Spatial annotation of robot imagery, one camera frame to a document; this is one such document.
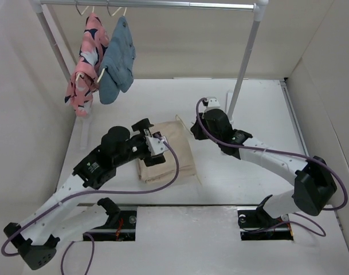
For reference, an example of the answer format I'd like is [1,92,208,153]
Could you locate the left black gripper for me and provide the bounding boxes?
[117,120,167,166]

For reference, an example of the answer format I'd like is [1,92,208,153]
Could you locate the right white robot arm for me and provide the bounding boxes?
[190,108,337,227]

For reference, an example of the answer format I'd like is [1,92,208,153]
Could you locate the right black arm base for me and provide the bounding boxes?
[238,209,294,241]

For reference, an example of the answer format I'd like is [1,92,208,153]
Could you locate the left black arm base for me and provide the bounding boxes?
[87,210,137,242]

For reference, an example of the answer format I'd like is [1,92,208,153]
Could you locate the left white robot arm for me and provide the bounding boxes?
[3,119,168,270]

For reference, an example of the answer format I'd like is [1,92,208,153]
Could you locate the wooden hanger under denim shorts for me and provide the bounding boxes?
[97,1,127,83]

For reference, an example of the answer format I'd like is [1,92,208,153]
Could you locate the wooden hanger under pink shorts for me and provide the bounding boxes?
[74,1,95,82]

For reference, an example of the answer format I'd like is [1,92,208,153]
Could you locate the blue denim shorts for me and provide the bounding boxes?
[97,16,136,105]

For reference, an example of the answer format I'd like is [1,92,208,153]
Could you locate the pink floral shorts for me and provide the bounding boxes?
[64,13,109,117]

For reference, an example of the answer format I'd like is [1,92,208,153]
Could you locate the metal clothes rack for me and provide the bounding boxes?
[29,1,269,120]

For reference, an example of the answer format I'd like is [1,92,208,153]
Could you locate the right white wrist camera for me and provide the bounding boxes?
[202,97,221,109]

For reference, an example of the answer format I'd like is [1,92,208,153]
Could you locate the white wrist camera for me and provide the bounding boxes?
[202,97,221,109]
[145,136,168,157]

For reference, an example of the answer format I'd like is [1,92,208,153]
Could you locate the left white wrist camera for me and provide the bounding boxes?
[145,136,168,157]

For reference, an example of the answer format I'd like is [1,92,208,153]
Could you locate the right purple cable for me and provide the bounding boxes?
[195,97,348,237]

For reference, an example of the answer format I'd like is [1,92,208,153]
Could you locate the purple cable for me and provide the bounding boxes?
[1,137,180,275]
[195,97,348,237]

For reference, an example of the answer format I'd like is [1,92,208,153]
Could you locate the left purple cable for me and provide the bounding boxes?
[1,137,180,275]

